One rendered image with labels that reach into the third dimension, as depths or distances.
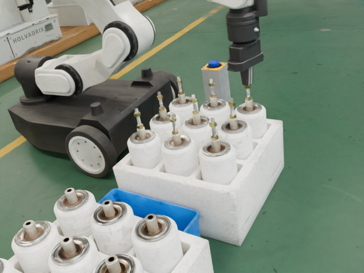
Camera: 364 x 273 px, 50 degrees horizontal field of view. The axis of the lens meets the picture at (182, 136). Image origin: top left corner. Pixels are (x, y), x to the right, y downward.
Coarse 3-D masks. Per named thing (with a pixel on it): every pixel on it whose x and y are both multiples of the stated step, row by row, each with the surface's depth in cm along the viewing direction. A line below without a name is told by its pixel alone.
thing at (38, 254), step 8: (56, 232) 84; (48, 240) 81; (56, 240) 83; (16, 248) 80; (24, 248) 80; (32, 248) 79; (40, 248) 80; (48, 248) 81; (16, 256) 82; (24, 256) 80; (32, 256) 80; (40, 256) 80; (48, 256) 82; (24, 264) 81; (32, 264) 81; (40, 264) 81; (24, 272) 84; (32, 272) 82; (40, 272) 82; (48, 272) 83
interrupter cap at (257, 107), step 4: (244, 104) 121; (256, 104) 119; (260, 104) 119; (240, 108) 118; (244, 108) 119; (256, 108) 117; (260, 108) 116; (240, 112) 116; (244, 112) 116; (248, 112) 116; (252, 112) 115; (256, 112) 115
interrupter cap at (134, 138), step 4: (136, 132) 115; (148, 132) 114; (152, 132) 114; (132, 136) 114; (136, 136) 113; (148, 136) 112; (152, 136) 112; (132, 140) 112; (136, 140) 111; (140, 140) 111; (144, 140) 110; (148, 140) 110
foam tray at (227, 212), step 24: (264, 144) 113; (120, 168) 113; (144, 168) 111; (240, 168) 107; (264, 168) 113; (144, 192) 113; (168, 192) 107; (192, 192) 103; (216, 192) 98; (240, 192) 99; (264, 192) 116; (216, 216) 103; (240, 216) 101; (240, 240) 104
